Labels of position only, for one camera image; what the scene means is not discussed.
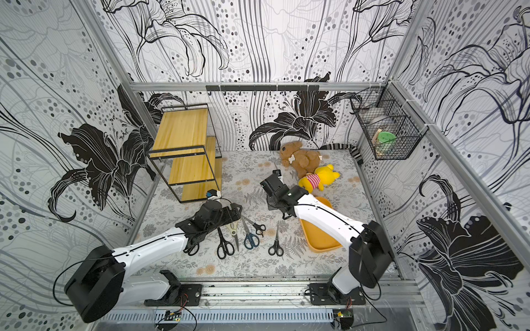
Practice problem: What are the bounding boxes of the beige scissors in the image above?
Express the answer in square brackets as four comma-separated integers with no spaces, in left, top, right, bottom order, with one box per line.
[227,221,240,251]

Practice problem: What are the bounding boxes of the small black scissors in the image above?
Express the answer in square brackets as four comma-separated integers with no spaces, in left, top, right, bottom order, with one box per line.
[242,216,266,237]

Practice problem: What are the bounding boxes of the blue handled scissors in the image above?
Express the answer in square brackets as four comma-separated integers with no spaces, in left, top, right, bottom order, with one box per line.
[241,216,259,250]

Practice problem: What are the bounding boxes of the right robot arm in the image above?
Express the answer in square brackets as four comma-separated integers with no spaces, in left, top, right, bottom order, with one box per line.
[260,174,394,295]

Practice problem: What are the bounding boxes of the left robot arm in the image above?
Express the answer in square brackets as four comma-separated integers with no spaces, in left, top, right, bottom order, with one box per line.
[64,200,242,323]

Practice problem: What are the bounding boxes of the long black scissors left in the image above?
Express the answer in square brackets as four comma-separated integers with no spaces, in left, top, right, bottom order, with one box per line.
[183,243,200,257]

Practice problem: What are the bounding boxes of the orange storage box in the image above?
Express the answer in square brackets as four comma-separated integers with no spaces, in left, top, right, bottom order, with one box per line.
[300,219,342,253]

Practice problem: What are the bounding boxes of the brown teddy bear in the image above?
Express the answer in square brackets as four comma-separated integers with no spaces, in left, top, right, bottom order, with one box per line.
[280,142,321,179]

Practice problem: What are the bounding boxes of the yellow plush toy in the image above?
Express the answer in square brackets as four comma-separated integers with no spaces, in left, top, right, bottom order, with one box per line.
[298,164,340,194]

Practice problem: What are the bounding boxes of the floral table mat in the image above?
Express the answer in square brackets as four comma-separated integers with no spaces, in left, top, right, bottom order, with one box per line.
[135,150,375,279]

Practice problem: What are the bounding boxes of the wooden two-tier shelf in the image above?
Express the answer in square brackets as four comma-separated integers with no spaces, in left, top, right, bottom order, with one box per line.
[148,103,222,203]

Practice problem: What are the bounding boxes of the striped plush tail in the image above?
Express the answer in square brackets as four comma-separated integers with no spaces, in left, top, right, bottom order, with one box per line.
[320,143,364,165]

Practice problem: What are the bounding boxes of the small circuit board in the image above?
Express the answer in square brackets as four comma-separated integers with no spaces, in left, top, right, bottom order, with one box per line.
[162,310,182,323]

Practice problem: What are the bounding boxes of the green lidded container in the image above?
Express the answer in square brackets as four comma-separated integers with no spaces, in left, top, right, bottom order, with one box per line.
[375,131,397,156]

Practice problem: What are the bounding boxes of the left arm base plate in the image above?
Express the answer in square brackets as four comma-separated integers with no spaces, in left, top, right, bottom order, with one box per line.
[144,270,203,308]

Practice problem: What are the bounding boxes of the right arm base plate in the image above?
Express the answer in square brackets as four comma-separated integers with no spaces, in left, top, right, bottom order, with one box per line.
[304,283,366,307]

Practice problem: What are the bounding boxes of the white cable duct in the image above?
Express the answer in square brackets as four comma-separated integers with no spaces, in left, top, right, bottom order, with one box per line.
[100,308,334,324]

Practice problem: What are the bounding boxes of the black wall rail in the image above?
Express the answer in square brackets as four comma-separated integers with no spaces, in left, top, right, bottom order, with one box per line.
[206,84,320,92]

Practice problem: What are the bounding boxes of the black wire basket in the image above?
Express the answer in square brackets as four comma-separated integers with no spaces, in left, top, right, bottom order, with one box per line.
[349,87,422,161]

